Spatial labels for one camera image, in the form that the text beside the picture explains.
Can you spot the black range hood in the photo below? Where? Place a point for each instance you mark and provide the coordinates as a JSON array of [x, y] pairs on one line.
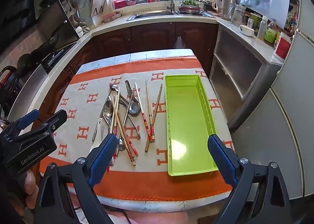
[[58, 25]]

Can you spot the pink container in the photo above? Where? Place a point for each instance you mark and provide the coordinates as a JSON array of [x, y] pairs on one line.
[[109, 17]]

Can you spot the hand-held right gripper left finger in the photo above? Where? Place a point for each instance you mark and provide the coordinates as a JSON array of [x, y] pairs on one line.
[[104, 155]]

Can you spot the brown wooden chopstick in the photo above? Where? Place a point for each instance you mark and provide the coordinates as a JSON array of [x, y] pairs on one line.
[[153, 118]]

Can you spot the brown wooden kitchen cabinets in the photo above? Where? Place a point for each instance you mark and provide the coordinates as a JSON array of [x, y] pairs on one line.
[[152, 37]]

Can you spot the white ceramic dishes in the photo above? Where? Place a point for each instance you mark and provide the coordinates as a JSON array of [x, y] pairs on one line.
[[79, 30]]

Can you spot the white plastic spoon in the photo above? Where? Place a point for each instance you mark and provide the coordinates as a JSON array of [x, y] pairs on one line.
[[97, 138]]

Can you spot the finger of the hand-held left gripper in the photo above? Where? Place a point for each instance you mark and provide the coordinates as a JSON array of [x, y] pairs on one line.
[[54, 121], [27, 118]]

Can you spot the bamboo chopstick red end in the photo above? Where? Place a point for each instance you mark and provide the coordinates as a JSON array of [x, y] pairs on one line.
[[133, 150]]

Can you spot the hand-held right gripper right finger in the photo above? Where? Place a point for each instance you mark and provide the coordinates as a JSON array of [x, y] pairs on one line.
[[220, 157]]

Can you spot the clear plastic bottle white cap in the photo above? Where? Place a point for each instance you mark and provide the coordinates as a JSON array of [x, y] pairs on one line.
[[262, 29]]

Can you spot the grey refrigerator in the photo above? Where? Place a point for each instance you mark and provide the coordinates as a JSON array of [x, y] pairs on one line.
[[282, 116]]

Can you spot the metal basin with greens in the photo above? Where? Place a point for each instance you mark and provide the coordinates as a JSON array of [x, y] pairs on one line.
[[189, 8]]

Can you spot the green plastic tray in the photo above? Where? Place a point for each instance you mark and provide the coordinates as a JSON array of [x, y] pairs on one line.
[[186, 116]]

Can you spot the white kitchen countertop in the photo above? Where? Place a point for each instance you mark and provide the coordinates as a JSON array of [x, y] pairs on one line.
[[110, 26]]

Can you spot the brown bottle green label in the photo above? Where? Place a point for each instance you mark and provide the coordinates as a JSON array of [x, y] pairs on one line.
[[270, 35]]

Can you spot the small clear plastic bag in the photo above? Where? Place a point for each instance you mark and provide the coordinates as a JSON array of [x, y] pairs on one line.
[[179, 42]]

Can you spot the person's left hand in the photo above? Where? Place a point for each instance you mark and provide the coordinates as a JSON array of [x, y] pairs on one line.
[[30, 187]]

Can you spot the metal chopstick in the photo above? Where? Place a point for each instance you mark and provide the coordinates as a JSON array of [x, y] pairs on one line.
[[125, 118], [107, 101]]

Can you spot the stainless steel sink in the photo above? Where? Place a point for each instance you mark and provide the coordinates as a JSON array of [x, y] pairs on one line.
[[152, 15]]

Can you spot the red plastic basin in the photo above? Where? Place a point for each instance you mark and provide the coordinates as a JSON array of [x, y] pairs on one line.
[[120, 3]]

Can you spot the glass pitcher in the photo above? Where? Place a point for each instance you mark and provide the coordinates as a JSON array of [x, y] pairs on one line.
[[238, 15]]

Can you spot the large steel soup spoon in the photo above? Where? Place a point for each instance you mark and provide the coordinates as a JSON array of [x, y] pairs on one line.
[[135, 108]]

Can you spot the orange beige printed blanket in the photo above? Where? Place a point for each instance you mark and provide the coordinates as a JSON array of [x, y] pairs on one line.
[[147, 66]]

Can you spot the black red cart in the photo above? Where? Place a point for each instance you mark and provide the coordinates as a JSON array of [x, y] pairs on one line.
[[8, 84]]

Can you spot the cutting board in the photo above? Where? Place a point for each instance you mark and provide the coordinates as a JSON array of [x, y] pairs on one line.
[[98, 2]]

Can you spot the white bowl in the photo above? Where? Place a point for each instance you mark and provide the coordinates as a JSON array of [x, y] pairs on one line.
[[246, 30]]

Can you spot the white tub red label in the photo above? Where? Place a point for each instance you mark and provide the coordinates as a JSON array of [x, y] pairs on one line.
[[282, 47]]

